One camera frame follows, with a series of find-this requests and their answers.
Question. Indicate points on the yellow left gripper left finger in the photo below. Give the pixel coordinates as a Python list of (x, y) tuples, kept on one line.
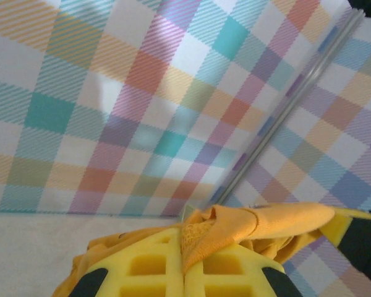
[(173, 278)]

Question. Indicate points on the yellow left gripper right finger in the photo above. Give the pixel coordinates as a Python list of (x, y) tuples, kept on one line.
[(253, 278)]

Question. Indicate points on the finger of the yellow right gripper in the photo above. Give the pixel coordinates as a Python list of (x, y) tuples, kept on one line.
[(340, 226)]

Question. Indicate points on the yellow t-shirt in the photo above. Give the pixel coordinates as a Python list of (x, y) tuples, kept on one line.
[(281, 222)]

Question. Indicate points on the light green plastic bin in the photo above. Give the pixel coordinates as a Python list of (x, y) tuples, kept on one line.
[(187, 212)]

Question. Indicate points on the aluminium frame post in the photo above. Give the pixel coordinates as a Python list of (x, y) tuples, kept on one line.
[(296, 92)]

